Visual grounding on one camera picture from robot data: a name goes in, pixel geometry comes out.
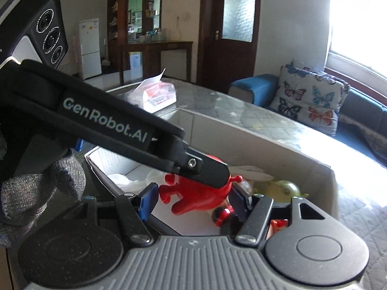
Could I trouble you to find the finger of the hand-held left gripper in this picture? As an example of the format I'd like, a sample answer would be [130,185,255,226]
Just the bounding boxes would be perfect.
[150,135,231,190]

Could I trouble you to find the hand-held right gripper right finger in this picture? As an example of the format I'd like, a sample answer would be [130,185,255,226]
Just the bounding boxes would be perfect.
[228,184,334,246]

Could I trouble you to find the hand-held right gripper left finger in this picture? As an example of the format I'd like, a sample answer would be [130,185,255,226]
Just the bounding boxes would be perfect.
[82,183,160,247]

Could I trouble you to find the red toy figure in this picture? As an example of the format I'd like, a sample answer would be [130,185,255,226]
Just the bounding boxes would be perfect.
[158,155,244,217]

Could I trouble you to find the grey cardboard box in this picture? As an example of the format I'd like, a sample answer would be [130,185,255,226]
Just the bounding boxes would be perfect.
[84,106,340,238]

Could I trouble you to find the green toy figure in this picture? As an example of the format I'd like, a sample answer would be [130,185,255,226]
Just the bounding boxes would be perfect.
[253,180,309,203]

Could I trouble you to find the small red-dressed figurine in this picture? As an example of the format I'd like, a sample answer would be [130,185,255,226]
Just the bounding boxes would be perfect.
[270,219,290,237]

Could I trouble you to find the person's left hand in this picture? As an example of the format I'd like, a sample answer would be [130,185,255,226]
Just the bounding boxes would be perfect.
[0,149,87,247]

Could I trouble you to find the white tissue packet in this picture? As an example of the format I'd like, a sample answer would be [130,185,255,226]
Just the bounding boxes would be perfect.
[128,68,177,113]

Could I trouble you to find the blue white sign board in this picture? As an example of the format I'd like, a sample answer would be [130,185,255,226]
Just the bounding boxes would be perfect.
[128,51,143,79]

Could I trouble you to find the white refrigerator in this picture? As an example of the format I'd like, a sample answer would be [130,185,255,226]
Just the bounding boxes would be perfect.
[78,18,103,81]

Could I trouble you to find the wooden cabinet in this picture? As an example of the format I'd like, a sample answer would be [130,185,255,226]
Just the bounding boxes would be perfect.
[106,0,194,87]

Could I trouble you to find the blue sofa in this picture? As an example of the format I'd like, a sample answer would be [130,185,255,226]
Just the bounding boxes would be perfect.
[228,74,387,170]

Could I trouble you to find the butterfly print pillow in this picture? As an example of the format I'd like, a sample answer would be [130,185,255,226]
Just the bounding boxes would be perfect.
[269,58,351,137]

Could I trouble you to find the wooden door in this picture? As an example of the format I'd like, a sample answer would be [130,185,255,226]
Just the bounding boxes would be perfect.
[199,0,262,93]

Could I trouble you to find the window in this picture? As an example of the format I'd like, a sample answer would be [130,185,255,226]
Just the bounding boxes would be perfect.
[328,0,387,80]

